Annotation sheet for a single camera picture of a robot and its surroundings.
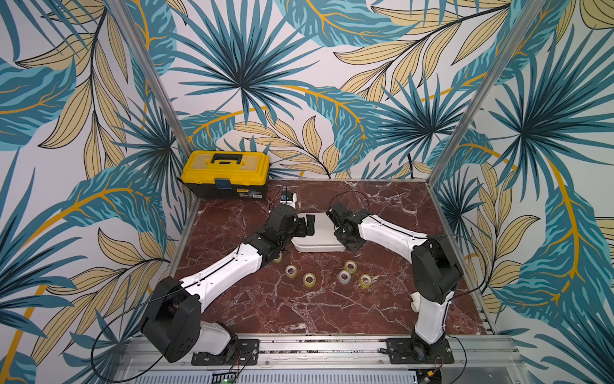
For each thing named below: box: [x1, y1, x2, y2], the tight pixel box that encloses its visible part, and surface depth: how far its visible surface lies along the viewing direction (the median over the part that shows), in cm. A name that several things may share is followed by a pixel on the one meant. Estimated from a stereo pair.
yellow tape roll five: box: [343, 260, 358, 274], surface depth 93 cm
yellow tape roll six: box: [359, 272, 373, 289], surface depth 90 cm
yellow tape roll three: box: [285, 264, 298, 279], surface depth 92 cm
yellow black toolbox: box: [180, 150, 271, 200], surface depth 103 cm
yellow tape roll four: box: [302, 272, 317, 288], surface depth 90 cm
